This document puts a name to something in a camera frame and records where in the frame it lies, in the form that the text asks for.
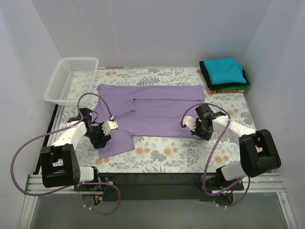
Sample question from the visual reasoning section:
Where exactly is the purple t shirt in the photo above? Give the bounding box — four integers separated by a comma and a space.
94, 84, 204, 159

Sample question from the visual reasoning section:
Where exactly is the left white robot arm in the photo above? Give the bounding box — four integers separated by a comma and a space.
40, 108, 118, 188

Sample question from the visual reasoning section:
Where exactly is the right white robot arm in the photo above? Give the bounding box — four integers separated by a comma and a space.
181, 104, 282, 190

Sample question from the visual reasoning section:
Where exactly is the floral table cloth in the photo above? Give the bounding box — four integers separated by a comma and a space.
46, 67, 265, 173

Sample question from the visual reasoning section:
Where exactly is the green folded t shirt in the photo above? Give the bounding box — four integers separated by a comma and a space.
215, 85, 249, 93

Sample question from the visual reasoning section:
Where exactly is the white plastic basket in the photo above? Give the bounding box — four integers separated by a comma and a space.
43, 57, 99, 106

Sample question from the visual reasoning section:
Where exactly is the teal folded t shirt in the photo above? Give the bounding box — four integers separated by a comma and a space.
203, 58, 246, 85

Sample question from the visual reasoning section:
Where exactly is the black folded t shirt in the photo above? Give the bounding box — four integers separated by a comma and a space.
199, 61, 250, 90

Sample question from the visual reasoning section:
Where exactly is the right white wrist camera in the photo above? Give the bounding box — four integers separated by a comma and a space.
180, 116, 196, 132

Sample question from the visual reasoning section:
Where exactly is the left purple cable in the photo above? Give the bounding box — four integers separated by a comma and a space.
10, 92, 122, 216

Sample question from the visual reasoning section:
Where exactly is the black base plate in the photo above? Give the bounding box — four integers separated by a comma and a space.
74, 173, 237, 201

